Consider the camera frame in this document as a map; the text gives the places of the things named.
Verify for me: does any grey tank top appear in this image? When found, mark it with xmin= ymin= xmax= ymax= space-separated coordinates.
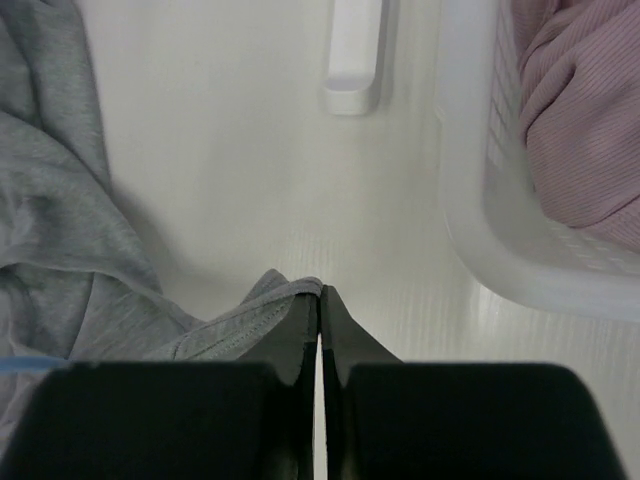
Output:
xmin=0 ymin=0 xmax=324 ymax=436

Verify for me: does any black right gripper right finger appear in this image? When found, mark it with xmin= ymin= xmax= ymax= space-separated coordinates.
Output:
xmin=319 ymin=286 xmax=626 ymax=479

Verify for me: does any metal clothes rack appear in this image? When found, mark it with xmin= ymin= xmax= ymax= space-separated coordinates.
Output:
xmin=323 ymin=0 xmax=388 ymax=116

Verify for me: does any white plastic laundry basket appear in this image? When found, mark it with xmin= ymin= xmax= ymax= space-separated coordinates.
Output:
xmin=435 ymin=1 xmax=639 ymax=322

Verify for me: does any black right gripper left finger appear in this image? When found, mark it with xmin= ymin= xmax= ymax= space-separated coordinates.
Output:
xmin=1 ymin=295 xmax=318 ymax=479

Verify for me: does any mauve pink tank top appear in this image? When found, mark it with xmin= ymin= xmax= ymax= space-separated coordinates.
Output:
xmin=511 ymin=1 xmax=639 ymax=251

